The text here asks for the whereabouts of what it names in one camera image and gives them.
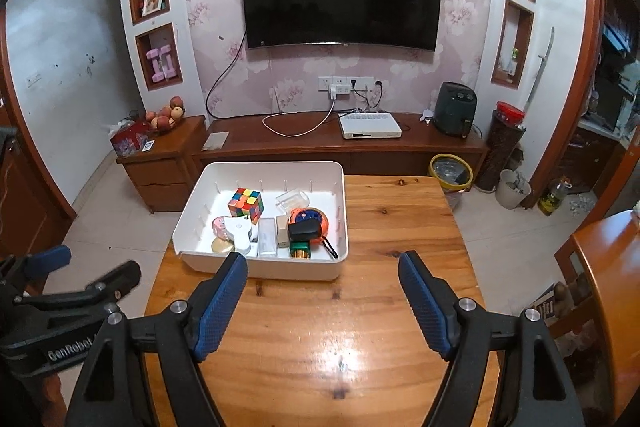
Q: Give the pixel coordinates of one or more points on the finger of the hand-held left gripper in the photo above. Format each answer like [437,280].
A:
[115,279]
[45,259]

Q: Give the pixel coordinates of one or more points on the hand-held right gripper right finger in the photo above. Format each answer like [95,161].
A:
[425,302]

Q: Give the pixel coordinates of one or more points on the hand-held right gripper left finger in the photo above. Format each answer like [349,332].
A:
[220,302]

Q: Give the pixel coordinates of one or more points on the round gold tin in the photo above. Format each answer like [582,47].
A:
[221,247]

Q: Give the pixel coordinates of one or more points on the white plastic tray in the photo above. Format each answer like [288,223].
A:
[280,269]

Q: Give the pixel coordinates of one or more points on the white bottle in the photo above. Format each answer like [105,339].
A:
[240,234]

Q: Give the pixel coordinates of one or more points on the clear plastic box blue label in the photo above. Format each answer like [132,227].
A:
[267,237]

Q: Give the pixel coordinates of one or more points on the beige case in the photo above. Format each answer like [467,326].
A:
[282,229]

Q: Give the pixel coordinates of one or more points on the colourful puzzle cube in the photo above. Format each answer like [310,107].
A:
[245,204]

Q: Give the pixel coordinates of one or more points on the black case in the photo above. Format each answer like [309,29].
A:
[302,231]

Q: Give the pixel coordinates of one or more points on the small clear plastic box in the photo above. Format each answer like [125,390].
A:
[292,199]

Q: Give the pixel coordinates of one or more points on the orange round reel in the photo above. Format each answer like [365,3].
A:
[321,219]

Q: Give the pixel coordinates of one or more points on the wooden side cabinet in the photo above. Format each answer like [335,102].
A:
[160,177]

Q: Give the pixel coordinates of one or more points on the yellow-rimmed trash bin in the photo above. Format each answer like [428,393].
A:
[450,187]

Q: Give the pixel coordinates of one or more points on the printed cardboard box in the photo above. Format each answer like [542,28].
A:
[544,304]

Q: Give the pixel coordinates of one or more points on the small white card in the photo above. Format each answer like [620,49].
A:
[147,147]

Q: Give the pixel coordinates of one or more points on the red tissue box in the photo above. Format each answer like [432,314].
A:
[129,141]

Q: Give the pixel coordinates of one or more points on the white bucket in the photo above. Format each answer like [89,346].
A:
[512,192]

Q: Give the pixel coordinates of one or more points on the wooden chair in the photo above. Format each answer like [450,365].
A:
[562,257]

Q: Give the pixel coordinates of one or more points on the small grey mat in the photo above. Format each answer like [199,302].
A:
[216,141]

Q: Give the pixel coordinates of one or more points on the oil bottle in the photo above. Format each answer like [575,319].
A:
[554,199]

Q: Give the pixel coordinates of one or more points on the tall dark vase red lid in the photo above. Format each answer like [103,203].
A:
[500,152]

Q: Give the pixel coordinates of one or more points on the bowl of peaches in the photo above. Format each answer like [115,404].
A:
[164,114]

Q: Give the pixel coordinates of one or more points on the long wooden television stand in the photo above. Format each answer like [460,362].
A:
[310,152]

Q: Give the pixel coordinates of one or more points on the white set-top box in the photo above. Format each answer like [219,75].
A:
[370,126]

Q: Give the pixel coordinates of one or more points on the small white figurine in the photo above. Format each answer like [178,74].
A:
[427,116]

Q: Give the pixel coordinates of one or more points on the black air fryer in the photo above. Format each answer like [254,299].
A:
[455,109]

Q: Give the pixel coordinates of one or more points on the pink dumbbell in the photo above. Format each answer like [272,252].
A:
[168,62]
[154,67]

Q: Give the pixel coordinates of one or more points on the white charger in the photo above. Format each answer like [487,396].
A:
[339,91]

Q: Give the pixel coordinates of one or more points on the small bottle with plant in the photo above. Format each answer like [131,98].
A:
[512,63]

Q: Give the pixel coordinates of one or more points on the long sheathed sword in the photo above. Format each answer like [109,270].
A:
[540,67]

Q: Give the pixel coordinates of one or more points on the white wall socket strip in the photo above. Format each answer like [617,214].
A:
[360,82]

